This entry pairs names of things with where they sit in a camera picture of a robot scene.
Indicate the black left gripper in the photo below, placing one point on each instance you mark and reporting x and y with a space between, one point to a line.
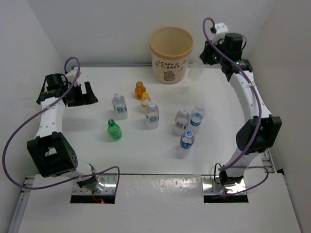
88 98

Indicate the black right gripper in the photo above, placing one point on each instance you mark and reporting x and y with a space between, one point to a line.
206 55

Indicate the clear bottle blue white cap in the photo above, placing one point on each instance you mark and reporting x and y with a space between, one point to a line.
195 71

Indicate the clear bottle blue label tall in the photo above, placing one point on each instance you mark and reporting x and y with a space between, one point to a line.
196 117

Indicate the clear bottle QR cap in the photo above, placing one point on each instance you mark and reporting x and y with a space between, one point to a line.
152 115

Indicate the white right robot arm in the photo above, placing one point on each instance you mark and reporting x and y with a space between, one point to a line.
261 127

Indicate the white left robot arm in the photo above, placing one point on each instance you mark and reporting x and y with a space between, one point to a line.
50 150

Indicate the beige capybara plastic bin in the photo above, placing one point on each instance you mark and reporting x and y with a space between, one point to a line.
170 49

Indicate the green plastic bottle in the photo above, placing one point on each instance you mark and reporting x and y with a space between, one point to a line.
114 130

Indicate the orange juice bottle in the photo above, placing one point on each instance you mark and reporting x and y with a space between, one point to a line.
139 90

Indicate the yellow cap small bottle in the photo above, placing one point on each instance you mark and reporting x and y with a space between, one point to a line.
145 100

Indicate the clear bottle orange blue label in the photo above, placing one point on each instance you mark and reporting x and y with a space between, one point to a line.
181 121

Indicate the blue label Pocari bottle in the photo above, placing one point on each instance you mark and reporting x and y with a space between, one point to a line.
186 141

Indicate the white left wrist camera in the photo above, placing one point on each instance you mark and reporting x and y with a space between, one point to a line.
71 75

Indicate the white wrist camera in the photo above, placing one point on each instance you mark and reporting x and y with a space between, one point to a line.
71 75
221 30

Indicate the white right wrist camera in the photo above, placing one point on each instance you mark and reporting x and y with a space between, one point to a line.
221 30

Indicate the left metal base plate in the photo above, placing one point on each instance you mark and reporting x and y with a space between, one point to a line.
104 184

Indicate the metal base plate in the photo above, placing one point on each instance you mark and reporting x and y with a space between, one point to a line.
104 184
212 187

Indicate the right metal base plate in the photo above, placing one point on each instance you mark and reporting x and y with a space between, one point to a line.
212 187

